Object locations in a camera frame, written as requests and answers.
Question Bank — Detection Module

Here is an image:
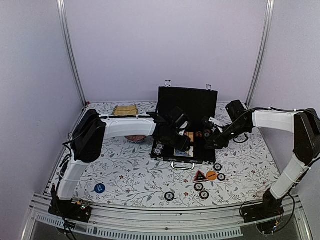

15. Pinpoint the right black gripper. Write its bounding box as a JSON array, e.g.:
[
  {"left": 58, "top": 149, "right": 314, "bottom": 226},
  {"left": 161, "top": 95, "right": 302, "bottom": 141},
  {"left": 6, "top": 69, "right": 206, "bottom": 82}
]
[{"left": 205, "top": 121, "right": 251, "bottom": 150}]

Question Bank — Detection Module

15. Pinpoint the blue playing card deck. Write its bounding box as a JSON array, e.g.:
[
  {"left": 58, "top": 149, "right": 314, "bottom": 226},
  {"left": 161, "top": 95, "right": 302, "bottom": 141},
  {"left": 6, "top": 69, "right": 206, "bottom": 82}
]
[{"left": 173, "top": 146, "right": 194, "bottom": 158}]

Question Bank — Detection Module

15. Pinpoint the black triangular all-in button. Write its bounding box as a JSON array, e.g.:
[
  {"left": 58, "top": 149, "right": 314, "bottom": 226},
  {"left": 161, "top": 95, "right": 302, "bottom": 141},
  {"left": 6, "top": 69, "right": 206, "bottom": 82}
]
[{"left": 193, "top": 170, "right": 208, "bottom": 183}]

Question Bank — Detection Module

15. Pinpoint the black poker set case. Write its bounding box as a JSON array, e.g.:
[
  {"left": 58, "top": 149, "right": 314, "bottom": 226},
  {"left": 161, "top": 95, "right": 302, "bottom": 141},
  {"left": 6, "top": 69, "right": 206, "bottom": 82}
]
[{"left": 150, "top": 84, "right": 218, "bottom": 165}]

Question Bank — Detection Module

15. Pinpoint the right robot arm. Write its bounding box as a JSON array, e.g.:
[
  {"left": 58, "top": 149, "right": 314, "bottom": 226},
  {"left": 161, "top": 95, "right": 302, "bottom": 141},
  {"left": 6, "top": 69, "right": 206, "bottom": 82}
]
[{"left": 203, "top": 100, "right": 320, "bottom": 218}]

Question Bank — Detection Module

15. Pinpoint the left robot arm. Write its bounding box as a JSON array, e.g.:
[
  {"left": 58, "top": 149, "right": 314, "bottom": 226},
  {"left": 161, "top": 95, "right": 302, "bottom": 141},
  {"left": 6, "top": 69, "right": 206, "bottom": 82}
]
[{"left": 54, "top": 107, "right": 191, "bottom": 217}]

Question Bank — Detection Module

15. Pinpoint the blue tan chip stack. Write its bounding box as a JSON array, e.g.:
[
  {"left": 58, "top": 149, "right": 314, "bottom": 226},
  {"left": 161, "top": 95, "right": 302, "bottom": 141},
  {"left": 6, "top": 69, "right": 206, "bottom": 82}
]
[{"left": 153, "top": 141, "right": 164, "bottom": 155}]

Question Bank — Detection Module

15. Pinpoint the salmon black chip stack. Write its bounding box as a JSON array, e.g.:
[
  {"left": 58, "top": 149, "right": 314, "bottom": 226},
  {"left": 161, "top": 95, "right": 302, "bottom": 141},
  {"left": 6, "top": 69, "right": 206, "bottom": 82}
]
[{"left": 195, "top": 131, "right": 204, "bottom": 138}]

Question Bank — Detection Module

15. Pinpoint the black poker chip near case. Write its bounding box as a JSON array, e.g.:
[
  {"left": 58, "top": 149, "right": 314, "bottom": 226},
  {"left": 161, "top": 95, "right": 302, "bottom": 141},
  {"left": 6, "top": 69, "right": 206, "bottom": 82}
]
[{"left": 213, "top": 163, "right": 222, "bottom": 172}]

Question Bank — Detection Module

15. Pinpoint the red patterned bowl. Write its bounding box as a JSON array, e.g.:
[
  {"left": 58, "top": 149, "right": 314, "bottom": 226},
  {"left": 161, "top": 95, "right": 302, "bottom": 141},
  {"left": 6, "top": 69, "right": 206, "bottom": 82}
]
[{"left": 125, "top": 135, "right": 146, "bottom": 143}]

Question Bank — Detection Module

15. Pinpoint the orange round button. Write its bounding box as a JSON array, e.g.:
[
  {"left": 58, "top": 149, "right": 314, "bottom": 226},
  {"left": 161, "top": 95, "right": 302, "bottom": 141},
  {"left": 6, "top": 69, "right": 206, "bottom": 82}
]
[{"left": 206, "top": 171, "right": 218, "bottom": 181}]

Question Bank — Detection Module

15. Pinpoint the black poker chip right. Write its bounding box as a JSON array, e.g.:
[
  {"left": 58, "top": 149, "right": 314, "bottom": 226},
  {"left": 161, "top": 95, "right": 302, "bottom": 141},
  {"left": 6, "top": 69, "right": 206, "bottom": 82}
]
[{"left": 217, "top": 173, "right": 226, "bottom": 182}]

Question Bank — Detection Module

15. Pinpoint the red black poker chip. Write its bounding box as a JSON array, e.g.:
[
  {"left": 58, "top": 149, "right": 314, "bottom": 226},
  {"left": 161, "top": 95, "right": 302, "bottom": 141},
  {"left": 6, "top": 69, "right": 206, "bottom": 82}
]
[
  {"left": 199, "top": 190, "right": 210, "bottom": 200},
  {"left": 194, "top": 182, "right": 204, "bottom": 192}
]

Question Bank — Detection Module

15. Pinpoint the red black poker chip front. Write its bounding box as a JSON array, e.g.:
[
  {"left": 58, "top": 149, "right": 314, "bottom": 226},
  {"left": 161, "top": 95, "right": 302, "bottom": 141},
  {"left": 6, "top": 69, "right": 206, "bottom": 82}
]
[{"left": 199, "top": 190, "right": 210, "bottom": 200}]

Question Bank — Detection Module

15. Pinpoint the woven bamboo tray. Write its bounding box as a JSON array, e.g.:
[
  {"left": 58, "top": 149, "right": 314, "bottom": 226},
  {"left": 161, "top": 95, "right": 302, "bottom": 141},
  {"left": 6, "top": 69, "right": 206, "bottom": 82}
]
[{"left": 112, "top": 105, "right": 139, "bottom": 116}]

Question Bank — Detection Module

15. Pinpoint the black poker chip front left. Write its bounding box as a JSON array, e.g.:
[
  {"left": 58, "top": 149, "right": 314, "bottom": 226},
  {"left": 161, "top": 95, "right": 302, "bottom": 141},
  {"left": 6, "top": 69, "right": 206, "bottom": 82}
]
[{"left": 164, "top": 191, "right": 175, "bottom": 202}]

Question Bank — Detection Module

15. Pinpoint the blue round button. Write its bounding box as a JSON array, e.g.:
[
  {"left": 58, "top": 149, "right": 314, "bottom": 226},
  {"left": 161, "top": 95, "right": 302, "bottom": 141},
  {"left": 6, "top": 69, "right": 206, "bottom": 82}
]
[{"left": 94, "top": 183, "right": 106, "bottom": 194}]

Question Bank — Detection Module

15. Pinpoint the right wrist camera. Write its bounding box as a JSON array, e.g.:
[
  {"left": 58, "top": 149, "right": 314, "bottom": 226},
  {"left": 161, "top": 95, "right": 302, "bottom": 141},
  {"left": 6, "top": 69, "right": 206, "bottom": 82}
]
[{"left": 202, "top": 116, "right": 224, "bottom": 131}]

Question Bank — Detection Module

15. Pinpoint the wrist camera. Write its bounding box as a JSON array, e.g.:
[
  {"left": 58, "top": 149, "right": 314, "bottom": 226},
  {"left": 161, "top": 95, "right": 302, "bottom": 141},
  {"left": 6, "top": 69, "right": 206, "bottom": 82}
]
[
  {"left": 174, "top": 113, "right": 190, "bottom": 131},
  {"left": 202, "top": 116, "right": 224, "bottom": 131}
]

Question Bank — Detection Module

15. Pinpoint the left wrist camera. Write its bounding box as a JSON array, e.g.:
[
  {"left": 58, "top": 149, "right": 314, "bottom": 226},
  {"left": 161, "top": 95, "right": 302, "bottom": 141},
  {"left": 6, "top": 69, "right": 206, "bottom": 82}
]
[{"left": 174, "top": 113, "right": 190, "bottom": 131}]

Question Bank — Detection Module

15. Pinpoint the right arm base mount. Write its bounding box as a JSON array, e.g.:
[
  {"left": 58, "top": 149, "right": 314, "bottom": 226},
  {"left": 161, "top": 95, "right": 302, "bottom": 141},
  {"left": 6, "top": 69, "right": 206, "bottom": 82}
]
[{"left": 239, "top": 200, "right": 284, "bottom": 223}]

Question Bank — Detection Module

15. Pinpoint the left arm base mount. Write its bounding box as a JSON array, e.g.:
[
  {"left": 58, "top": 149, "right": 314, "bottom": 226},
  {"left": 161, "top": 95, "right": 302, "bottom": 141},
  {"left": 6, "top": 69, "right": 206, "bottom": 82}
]
[{"left": 48, "top": 200, "right": 92, "bottom": 223}]

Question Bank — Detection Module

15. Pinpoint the front aluminium rail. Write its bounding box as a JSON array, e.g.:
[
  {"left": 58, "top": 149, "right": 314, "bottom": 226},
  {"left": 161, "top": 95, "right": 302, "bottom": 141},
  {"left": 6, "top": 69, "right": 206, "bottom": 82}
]
[{"left": 21, "top": 194, "right": 313, "bottom": 240}]

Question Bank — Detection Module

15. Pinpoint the right aluminium frame post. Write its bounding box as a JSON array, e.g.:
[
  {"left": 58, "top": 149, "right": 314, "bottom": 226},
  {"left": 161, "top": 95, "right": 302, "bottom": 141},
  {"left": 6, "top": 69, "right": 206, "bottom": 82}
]
[{"left": 245, "top": 0, "right": 275, "bottom": 107}]

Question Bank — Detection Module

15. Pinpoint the aluminium frame post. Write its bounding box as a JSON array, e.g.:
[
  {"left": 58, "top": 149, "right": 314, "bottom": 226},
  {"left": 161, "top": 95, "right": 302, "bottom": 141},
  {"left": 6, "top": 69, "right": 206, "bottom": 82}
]
[
  {"left": 245, "top": 0, "right": 275, "bottom": 107},
  {"left": 56, "top": 0, "right": 87, "bottom": 107}
]

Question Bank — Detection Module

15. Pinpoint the left aluminium frame post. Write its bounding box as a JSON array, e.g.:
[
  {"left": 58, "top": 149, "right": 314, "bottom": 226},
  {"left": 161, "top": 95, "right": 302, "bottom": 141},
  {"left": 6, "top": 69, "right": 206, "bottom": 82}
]
[{"left": 56, "top": 0, "right": 87, "bottom": 107}]

